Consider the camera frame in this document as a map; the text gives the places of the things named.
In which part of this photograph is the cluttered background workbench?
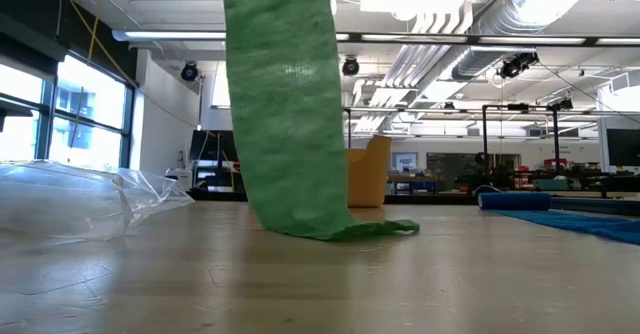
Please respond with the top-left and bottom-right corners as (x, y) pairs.
(387, 156), (640, 195)

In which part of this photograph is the black aluminium table frame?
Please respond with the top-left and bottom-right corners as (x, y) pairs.
(187, 187), (640, 219)

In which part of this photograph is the clear plastic zip bag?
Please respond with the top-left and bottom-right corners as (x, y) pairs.
(0, 160), (196, 243)

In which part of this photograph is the large window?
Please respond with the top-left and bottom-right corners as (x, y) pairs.
(0, 48), (136, 173)

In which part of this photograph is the yellow plastic bin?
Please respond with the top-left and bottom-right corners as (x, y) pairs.
(344, 134), (393, 209)

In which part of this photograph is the green elastic bandage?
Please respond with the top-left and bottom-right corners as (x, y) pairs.
(221, 0), (420, 242)

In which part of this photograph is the black monitor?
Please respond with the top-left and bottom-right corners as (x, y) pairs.
(605, 127), (640, 168)
(188, 129), (239, 163)

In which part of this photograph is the blue elastic bandage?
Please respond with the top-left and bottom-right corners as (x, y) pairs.
(477, 185), (640, 247)

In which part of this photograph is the white box device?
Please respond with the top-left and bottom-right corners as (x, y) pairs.
(166, 167), (194, 193)

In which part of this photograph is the long ceiling light strip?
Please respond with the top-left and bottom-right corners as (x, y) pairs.
(112, 29), (640, 46)

